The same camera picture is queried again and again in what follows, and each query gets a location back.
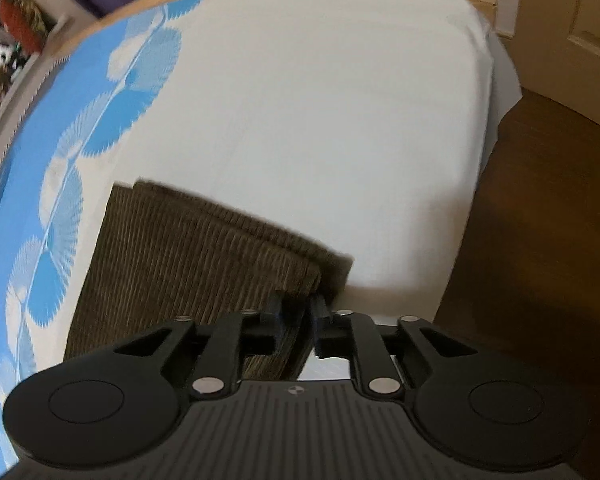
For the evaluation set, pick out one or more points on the dark red cushion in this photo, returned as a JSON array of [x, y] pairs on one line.
[[22, 22]]

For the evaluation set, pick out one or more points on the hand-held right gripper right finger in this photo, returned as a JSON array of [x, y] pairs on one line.
[[322, 327]]

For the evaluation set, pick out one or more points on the panda plush toy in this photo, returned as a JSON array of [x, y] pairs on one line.
[[6, 55]]

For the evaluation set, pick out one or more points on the blue and white printed bed sheet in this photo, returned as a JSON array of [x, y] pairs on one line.
[[305, 110]]

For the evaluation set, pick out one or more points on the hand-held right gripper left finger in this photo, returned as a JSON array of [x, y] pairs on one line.
[[278, 322]]

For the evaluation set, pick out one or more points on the cream panelled door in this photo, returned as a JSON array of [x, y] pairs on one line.
[[570, 25]]

